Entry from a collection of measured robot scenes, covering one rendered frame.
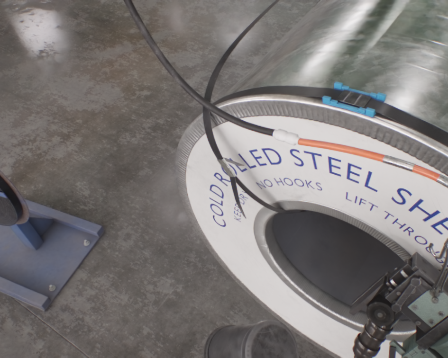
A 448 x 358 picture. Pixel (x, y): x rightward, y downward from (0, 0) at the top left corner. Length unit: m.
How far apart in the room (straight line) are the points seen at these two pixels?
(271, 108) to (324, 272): 0.78
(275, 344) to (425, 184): 0.44
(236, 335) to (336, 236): 1.01
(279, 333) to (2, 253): 2.18
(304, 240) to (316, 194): 0.51
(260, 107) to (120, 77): 2.63
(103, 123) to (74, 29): 1.34
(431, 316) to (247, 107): 0.59
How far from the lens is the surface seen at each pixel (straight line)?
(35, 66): 4.08
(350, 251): 1.73
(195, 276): 2.33
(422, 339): 1.12
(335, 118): 0.97
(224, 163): 1.19
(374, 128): 0.94
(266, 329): 0.75
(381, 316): 1.14
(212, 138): 1.19
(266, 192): 1.28
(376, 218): 1.13
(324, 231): 1.71
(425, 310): 1.09
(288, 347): 0.78
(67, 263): 2.57
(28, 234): 2.61
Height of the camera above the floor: 1.98
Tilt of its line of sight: 48 degrees down
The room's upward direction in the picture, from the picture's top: 10 degrees counter-clockwise
